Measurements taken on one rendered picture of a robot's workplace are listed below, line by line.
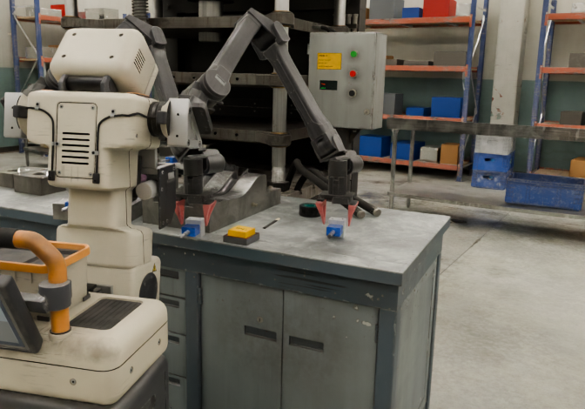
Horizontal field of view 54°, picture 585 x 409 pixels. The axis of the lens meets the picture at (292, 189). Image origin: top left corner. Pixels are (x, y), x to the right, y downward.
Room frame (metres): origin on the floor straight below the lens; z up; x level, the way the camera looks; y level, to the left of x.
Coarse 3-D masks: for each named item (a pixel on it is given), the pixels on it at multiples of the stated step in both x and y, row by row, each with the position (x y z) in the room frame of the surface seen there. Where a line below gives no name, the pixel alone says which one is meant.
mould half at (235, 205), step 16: (224, 176) 2.04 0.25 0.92; (256, 176) 2.02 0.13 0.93; (240, 192) 1.93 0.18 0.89; (256, 192) 2.00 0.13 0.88; (272, 192) 2.12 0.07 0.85; (144, 208) 1.83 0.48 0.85; (192, 208) 1.75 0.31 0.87; (224, 208) 1.80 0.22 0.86; (240, 208) 1.90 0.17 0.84; (256, 208) 2.00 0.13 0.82; (176, 224) 1.78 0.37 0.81; (208, 224) 1.73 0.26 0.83; (224, 224) 1.80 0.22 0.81
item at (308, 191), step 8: (256, 168) 3.11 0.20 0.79; (264, 168) 3.11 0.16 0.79; (288, 168) 3.13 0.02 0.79; (320, 168) 3.16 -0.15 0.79; (296, 176) 2.89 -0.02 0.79; (304, 184) 2.66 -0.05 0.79; (312, 184) 2.66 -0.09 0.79; (296, 192) 2.49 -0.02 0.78; (304, 192) 2.57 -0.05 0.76; (312, 192) 2.66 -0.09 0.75
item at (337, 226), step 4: (328, 220) 1.73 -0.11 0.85; (332, 220) 1.72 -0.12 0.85; (336, 220) 1.72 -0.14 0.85; (340, 220) 1.72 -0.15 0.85; (344, 220) 1.72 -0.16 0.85; (328, 224) 1.73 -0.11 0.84; (332, 224) 1.72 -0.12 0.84; (336, 224) 1.72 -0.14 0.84; (340, 224) 1.71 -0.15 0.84; (344, 224) 1.71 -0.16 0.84; (328, 228) 1.68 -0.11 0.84; (332, 228) 1.68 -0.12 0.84; (336, 228) 1.68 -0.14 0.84; (340, 228) 1.68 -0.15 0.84; (344, 228) 1.72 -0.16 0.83; (328, 232) 1.68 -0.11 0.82; (332, 232) 1.65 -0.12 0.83; (336, 232) 1.68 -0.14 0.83; (340, 232) 1.68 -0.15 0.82; (344, 232) 1.72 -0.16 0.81; (328, 236) 1.64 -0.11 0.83; (332, 236) 1.64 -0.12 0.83; (336, 236) 1.68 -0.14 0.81; (340, 236) 1.71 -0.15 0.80; (344, 236) 1.72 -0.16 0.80
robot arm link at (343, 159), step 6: (342, 156) 1.74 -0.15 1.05; (330, 162) 1.71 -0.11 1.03; (336, 162) 1.70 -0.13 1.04; (342, 162) 1.70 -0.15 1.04; (348, 162) 1.74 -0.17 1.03; (330, 168) 1.71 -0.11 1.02; (336, 168) 1.70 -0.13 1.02; (342, 168) 1.70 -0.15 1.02; (348, 168) 1.74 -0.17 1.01; (330, 174) 1.71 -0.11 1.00; (336, 174) 1.70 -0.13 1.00; (342, 174) 1.70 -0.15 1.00
